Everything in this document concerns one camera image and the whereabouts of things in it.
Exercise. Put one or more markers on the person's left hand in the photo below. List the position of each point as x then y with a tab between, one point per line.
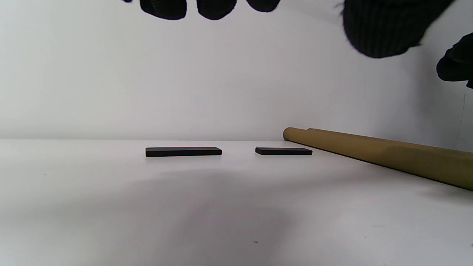
384	26

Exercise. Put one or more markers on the brown cardboard mailing tube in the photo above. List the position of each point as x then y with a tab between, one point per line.
388	157
369	138

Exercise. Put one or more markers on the black rectangular paperweight bar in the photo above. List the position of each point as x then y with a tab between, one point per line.
283	151
183	152

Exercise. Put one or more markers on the person's right hand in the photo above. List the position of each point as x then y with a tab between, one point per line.
456	62

